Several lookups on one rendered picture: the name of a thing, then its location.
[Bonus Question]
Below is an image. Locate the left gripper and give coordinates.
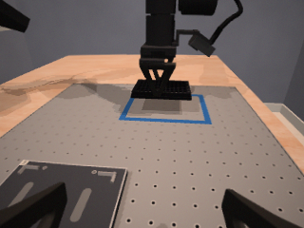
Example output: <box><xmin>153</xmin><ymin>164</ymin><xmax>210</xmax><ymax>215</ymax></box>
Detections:
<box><xmin>139</xmin><ymin>14</ymin><xmax>212</xmax><ymax>97</ymax></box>

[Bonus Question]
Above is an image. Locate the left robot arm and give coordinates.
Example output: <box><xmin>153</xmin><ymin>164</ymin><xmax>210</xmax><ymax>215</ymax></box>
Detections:
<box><xmin>145</xmin><ymin>0</ymin><xmax>218</xmax><ymax>57</ymax></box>

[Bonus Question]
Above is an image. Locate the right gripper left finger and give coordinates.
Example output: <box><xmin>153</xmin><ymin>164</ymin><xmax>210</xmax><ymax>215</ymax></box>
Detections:
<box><xmin>0</xmin><ymin>182</ymin><xmax>67</xmax><ymax>228</ymax></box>

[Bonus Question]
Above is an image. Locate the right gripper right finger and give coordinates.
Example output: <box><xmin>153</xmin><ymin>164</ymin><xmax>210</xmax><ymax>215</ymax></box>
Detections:
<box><xmin>221</xmin><ymin>189</ymin><xmax>302</xmax><ymax>228</ymax></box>

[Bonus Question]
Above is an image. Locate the blue tape rectangle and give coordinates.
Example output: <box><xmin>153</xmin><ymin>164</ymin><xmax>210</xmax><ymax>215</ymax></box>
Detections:
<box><xmin>119</xmin><ymin>94</ymin><xmax>212</xmax><ymax>124</ymax></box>

